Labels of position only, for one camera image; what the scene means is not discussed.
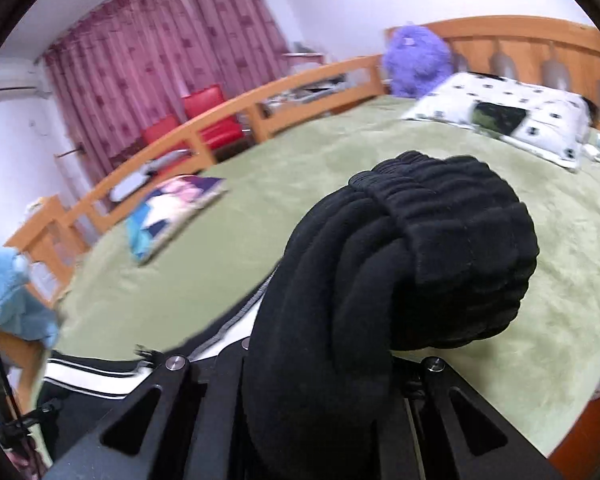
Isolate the red patterned curtain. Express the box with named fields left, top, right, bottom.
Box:
left=43, top=0, right=288, bottom=181

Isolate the wooden bed frame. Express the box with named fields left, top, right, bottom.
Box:
left=6, top=15, right=600, bottom=479

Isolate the purple plush toy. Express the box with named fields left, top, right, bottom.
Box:
left=382, top=25, right=454, bottom=99

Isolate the white spotted pillow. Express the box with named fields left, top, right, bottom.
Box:
left=401, top=72, right=592, bottom=171

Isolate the white air conditioner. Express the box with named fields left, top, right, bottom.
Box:
left=0, top=58, right=50, bottom=102

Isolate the green bed blanket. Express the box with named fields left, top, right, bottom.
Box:
left=29, top=94, right=600, bottom=461

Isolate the colourful geometric cushion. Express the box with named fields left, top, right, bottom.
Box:
left=124, top=174, right=227, bottom=264

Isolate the light blue fleece garment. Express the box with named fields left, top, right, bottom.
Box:
left=0, top=246, right=59, bottom=348

